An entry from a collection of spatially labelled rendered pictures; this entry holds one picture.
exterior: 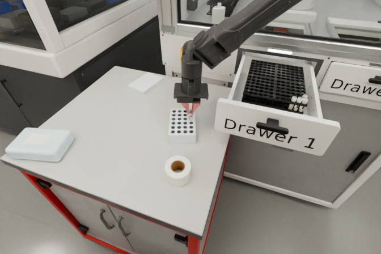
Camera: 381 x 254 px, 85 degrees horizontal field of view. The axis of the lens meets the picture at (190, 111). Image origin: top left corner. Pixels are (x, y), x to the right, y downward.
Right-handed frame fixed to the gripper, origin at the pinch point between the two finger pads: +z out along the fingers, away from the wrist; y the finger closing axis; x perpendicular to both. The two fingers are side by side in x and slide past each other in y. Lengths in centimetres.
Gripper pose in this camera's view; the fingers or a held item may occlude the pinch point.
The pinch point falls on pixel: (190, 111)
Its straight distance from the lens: 68.8
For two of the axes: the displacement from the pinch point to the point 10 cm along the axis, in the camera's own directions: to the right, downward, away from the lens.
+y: -10.0, -0.2, -0.1
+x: -0.1, 6.9, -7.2
